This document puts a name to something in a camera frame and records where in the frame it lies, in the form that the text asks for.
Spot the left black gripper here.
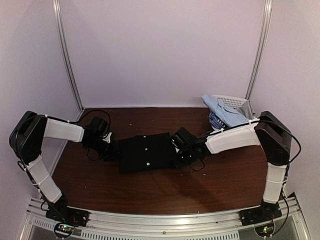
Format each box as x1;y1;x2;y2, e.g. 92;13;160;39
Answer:
86;137;124;161

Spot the black long sleeve shirt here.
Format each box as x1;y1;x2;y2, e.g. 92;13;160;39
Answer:
118;132;178;174

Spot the white perforated plastic basket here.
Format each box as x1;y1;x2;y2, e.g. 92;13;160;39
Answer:
209;94;256;131

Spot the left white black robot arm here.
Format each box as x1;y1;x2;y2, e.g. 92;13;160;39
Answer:
9;110;120;222

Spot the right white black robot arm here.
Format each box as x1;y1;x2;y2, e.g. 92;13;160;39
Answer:
171;111;293;221

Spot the blue checkered shirt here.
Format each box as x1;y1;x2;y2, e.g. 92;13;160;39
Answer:
209;111;228;129

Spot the light blue shirt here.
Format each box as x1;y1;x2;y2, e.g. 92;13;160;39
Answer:
201;94;249;128

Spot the grey shirt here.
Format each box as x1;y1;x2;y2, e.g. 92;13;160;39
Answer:
237;100;256;120

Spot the left circuit board with LEDs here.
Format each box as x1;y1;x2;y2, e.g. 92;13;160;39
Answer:
53;222;75;239

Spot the circuit board with leds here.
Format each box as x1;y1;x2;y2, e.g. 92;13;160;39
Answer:
53;222;75;239
254;223;275;238

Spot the right circuit board with LEDs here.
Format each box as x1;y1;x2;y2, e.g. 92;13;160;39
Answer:
254;223;275;238

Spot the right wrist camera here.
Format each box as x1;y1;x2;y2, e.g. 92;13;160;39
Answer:
171;139;182;153

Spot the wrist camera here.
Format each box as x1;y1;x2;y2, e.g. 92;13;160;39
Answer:
171;139;182;153
102;132;115;144

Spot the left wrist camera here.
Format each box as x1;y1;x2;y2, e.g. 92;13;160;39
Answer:
102;132;115;144

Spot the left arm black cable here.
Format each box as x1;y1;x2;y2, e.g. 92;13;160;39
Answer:
67;109;111;128

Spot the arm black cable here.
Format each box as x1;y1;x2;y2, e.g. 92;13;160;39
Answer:
67;109;111;128
259;119;302;163

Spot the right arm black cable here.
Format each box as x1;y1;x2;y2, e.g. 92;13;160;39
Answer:
259;119;302;163

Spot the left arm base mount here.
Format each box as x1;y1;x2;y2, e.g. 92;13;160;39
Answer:
45;206;89;227

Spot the front aluminium rail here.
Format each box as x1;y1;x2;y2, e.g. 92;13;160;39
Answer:
18;197;311;240

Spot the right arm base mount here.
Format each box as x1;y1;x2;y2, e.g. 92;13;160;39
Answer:
239;206;282;226

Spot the left aluminium frame post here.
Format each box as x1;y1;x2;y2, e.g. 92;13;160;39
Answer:
52;0;84;111

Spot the aluminium frame post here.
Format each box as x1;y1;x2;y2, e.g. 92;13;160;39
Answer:
52;0;84;111
245;0;273;100

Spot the right aluminium frame post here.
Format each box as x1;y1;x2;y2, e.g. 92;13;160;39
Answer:
245;0;273;100

